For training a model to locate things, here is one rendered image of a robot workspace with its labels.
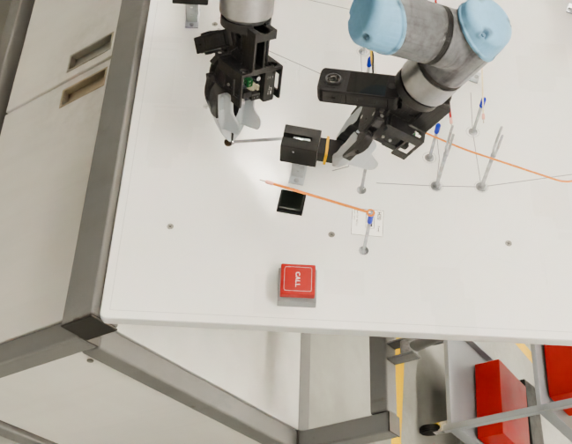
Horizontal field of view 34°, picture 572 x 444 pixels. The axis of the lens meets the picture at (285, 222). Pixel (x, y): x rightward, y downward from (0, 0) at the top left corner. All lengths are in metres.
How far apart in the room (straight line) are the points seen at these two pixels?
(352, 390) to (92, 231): 2.33
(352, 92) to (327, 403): 2.30
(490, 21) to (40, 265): 0.83
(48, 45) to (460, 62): 1.04
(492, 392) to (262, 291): 2.93
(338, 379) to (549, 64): 2.11
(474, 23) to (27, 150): 0.95
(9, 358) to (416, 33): 0.81
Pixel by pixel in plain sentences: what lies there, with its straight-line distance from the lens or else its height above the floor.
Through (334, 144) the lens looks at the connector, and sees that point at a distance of 1.42.
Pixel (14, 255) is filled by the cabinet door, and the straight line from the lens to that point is 1.67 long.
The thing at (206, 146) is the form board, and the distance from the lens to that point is 1.51.
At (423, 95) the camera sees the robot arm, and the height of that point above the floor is 1.37.
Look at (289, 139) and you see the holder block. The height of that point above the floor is 1.13.
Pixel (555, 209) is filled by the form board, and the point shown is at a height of 1.41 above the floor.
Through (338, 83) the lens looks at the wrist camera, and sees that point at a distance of 1.30.
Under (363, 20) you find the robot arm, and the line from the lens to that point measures 1.14.
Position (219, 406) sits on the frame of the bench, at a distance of 1.64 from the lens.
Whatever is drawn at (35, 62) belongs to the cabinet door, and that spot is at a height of 0.52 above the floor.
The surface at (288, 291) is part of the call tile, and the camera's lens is 1.32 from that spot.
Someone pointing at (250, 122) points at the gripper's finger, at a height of 1.09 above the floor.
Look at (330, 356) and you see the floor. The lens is 3.58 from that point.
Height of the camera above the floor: 1.79
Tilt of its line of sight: 30 degrees down
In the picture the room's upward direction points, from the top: 70 degrees clockwise
